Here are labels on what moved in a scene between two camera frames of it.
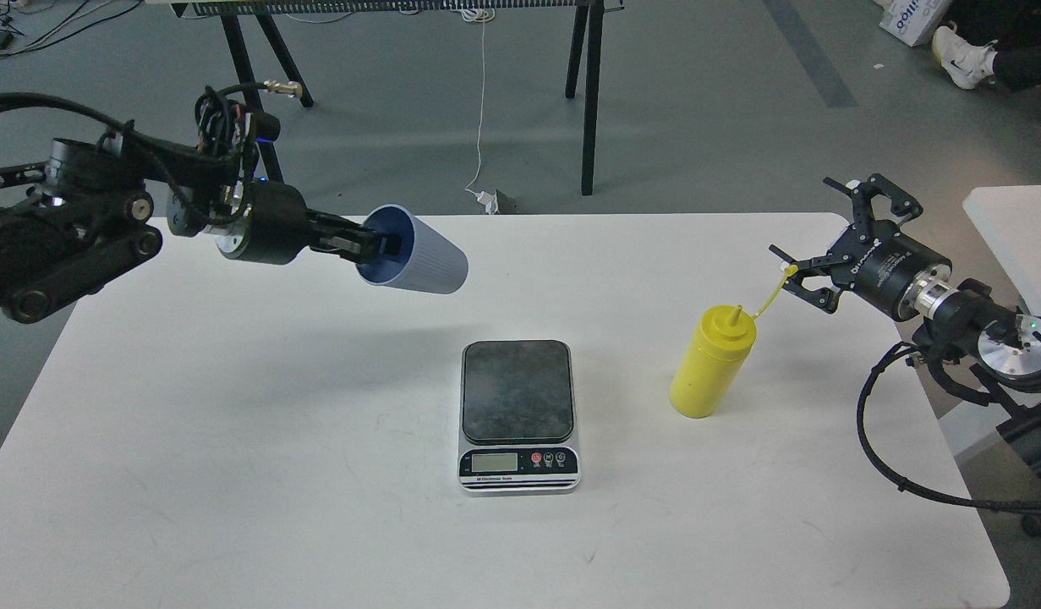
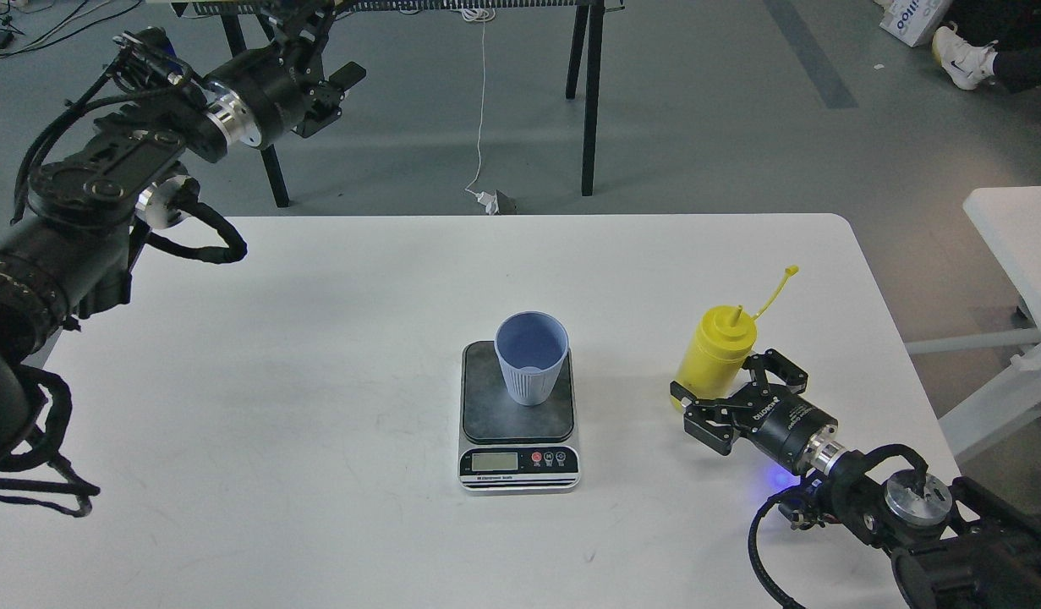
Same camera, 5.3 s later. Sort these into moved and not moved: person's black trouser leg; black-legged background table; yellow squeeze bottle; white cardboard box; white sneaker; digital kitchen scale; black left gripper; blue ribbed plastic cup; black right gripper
Moved: black right gripper; blue ribbed plastic cup; black left gripper
Not moved: black-legged background table; white sneaker; yellow squeeze bottle; digital kitchen scale; white cardboard box; person's black trouser leg
